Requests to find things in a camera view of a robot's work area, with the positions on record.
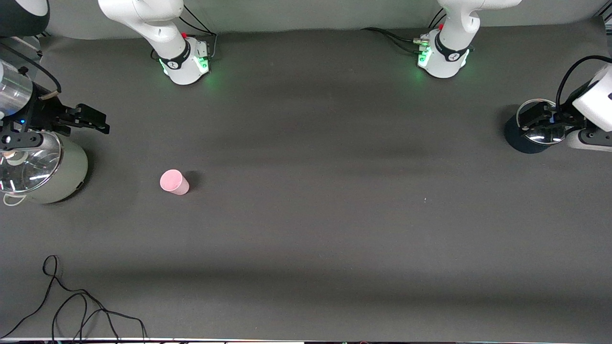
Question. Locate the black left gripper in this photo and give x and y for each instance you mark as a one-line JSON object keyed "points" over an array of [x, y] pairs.
{"points": [[567, 117]]}

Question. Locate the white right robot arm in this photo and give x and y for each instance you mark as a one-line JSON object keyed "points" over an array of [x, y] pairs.
{"points": [[143, 19]]}

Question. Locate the dark blue pot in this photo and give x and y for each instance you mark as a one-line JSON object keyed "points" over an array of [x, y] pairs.
{"points": [[516, 141]]}

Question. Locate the pink plastic cup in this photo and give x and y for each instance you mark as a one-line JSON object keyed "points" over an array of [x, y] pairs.
{"points": [[173, 182]]}

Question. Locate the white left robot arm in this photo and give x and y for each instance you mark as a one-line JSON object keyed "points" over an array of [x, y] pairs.
{"points": [[454, 28]]}

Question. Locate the glass lid with beige knob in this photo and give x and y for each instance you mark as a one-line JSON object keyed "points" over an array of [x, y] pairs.
{"points": [[38, 167]]}

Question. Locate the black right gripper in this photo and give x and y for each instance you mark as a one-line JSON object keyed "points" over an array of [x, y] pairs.
{"points": [[42, 112]]}

